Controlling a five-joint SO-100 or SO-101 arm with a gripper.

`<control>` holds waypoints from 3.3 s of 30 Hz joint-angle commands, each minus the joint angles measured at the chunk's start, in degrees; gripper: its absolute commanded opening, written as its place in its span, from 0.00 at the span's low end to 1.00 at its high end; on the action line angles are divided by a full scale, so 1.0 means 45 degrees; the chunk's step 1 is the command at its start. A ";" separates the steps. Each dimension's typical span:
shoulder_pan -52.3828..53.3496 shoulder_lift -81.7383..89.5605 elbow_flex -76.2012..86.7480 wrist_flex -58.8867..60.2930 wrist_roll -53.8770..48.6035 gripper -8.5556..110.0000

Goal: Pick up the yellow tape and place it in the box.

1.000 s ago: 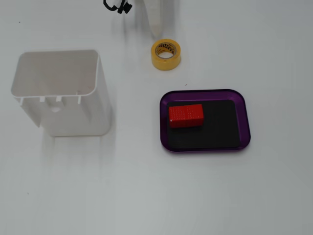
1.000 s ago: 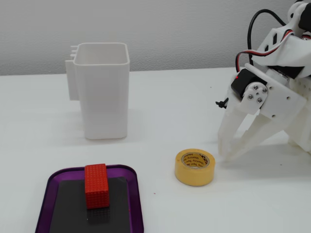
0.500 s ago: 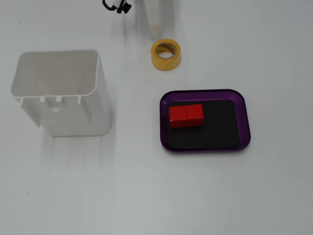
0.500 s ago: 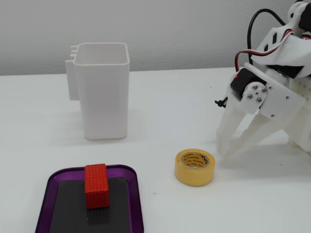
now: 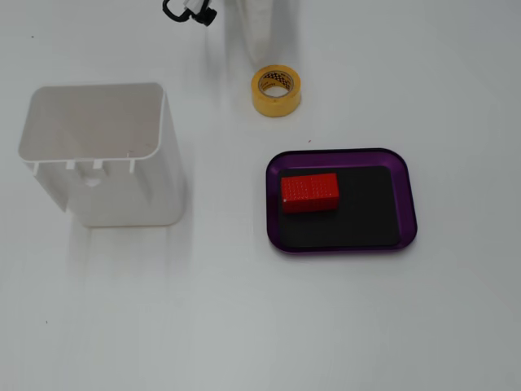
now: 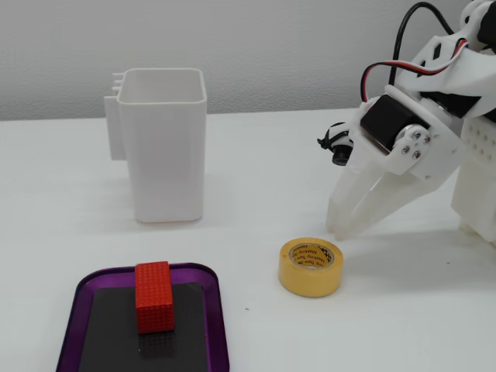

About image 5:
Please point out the yellow masking tape roll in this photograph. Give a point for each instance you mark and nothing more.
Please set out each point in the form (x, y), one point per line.
(277, 108)

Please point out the white plastic box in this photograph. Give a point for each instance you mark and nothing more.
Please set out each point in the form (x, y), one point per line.
(102, 122)

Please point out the red textured block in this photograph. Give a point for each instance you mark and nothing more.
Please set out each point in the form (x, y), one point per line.
(309, 191)

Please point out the purple metal tray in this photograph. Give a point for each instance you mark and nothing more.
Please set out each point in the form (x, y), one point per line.
(325, 158)

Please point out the black tray mat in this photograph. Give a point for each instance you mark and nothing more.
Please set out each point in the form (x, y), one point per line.
(366, 212)

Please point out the black clamp knob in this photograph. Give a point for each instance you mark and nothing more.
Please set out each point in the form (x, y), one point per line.
(206, 18)

